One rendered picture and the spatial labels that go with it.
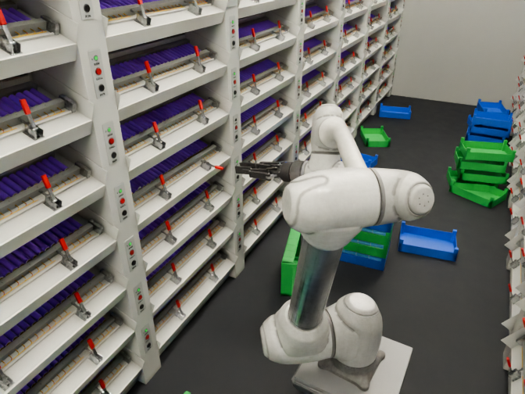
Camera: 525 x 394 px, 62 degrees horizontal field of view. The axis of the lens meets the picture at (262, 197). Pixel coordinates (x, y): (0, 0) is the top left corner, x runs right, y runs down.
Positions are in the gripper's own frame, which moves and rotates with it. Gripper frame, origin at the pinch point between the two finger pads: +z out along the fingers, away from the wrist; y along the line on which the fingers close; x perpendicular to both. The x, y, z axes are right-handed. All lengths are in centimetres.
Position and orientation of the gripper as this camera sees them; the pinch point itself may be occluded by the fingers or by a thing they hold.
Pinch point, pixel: (245, 168)
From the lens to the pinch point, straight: 169.4
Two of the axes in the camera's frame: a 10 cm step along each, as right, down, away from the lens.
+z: -8.8, -1.0, 4.6
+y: 4.5, -4.4, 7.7
